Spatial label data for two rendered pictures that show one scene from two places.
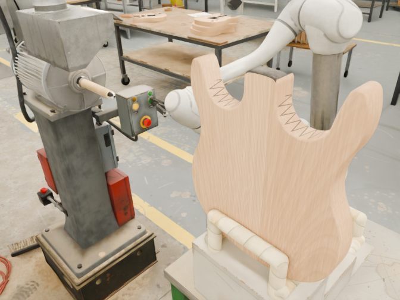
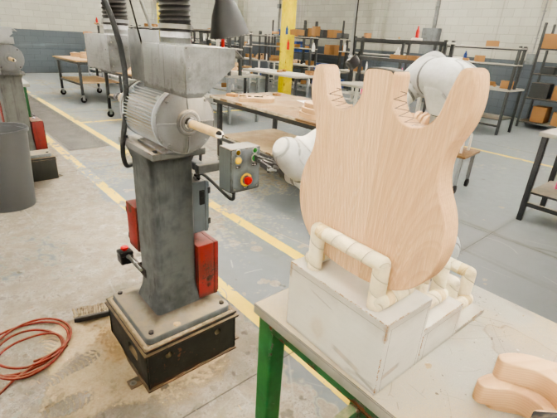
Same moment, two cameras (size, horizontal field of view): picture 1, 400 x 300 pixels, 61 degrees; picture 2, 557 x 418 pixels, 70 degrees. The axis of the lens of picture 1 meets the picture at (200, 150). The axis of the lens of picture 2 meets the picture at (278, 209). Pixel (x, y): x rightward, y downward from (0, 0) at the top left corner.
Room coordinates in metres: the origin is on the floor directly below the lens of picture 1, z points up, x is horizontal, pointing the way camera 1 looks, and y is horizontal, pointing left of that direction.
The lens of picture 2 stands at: (-0.21, 0.03, 1.56)
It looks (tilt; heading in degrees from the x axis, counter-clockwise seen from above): 23 degrees down; 2
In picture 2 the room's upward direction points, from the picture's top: 3 degrees clockwise
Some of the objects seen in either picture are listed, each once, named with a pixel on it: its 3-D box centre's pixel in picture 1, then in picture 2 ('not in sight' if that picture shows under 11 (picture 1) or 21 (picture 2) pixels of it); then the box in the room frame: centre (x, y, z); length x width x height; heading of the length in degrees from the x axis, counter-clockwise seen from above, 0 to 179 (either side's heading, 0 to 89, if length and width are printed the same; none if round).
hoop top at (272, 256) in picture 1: (244, 237); (347, 245); (0.49, -0.08, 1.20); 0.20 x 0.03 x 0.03; 42
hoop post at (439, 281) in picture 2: not in sight; (438, 281); (0.59, -0.32, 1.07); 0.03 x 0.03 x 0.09
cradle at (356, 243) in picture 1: (352, 247); (458, 303); (0.66, -0.41, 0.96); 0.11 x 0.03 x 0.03; 133
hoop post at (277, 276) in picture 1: (277, 277); (378, 285); (0.43, -0.14, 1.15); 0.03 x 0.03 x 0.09
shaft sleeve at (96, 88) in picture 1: (96, 88); (205, 128); (1.19, 0.37, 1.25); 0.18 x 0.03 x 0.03; 44
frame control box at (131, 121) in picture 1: (125, 113); (226, 170); (1.53, 0.36, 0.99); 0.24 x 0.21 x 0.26; 44
